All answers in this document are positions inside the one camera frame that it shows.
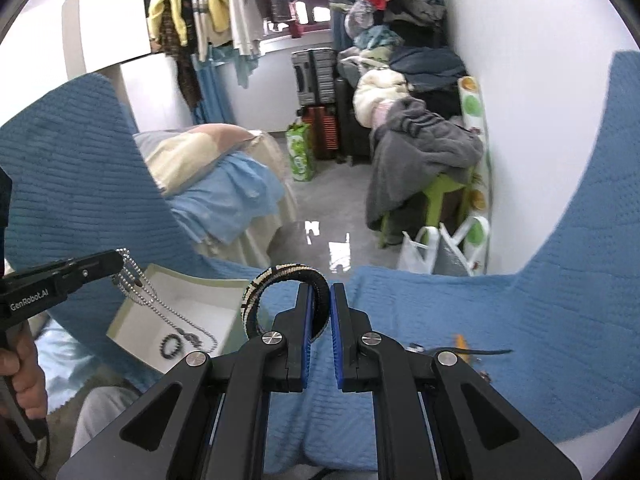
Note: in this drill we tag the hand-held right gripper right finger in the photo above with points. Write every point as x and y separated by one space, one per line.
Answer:
341 340

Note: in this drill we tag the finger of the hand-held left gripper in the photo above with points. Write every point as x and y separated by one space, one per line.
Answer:
100 262

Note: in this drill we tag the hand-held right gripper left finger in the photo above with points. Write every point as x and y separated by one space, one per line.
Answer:
306 330

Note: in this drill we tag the black white beaded bangle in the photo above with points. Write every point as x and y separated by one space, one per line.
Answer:
280 272

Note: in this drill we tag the green cardboard box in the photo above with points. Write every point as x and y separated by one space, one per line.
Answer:
190 305

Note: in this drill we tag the person's left hand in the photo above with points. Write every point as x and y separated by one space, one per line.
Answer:
27 370

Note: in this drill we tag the blue covered chair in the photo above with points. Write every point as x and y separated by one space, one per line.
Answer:
575 310
75 185

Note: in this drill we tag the white tote bag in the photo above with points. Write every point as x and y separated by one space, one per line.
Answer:
415 257
452 260

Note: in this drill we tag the orange gourd pendant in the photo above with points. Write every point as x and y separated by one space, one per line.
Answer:
462 342

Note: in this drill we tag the person's left leg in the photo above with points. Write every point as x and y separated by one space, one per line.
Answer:
100 415

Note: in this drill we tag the green plastic stool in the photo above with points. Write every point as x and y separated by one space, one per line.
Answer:
440 195

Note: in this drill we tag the green shopping bag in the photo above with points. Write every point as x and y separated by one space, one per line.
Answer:
300 152

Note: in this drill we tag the red suitcase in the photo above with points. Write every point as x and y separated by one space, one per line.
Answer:
325 132

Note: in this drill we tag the black suitcase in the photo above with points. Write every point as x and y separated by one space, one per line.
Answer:
352 130

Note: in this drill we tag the brown patterned scarf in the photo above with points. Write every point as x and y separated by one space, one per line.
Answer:
187 75

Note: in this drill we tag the grey fleece garment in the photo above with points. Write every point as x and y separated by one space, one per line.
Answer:
420 145

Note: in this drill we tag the white wardrobe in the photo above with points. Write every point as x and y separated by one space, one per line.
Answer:
110 15

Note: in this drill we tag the cream fleece garment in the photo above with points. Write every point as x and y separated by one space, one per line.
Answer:
380 92

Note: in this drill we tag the grey suitcase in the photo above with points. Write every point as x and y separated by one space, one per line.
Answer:
315 77

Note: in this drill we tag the striped knit sweater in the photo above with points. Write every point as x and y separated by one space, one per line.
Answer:
197 15

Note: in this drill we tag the rolled mat with green dots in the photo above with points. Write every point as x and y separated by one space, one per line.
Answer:
472 105

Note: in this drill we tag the pile of clothes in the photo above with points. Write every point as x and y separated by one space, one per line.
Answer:
425 65

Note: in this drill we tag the white shirt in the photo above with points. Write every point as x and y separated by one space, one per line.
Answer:
245 10

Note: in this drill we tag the blue curtain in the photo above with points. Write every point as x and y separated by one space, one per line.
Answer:
337 25

